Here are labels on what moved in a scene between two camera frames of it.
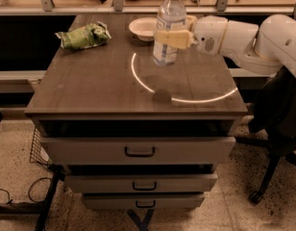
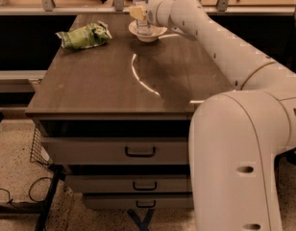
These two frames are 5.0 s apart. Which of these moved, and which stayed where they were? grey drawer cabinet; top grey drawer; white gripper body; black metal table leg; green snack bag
Moved: white gripper body
Stayed: grey drawer cabinet; green snack bag; top grey drawer; black metal table leg
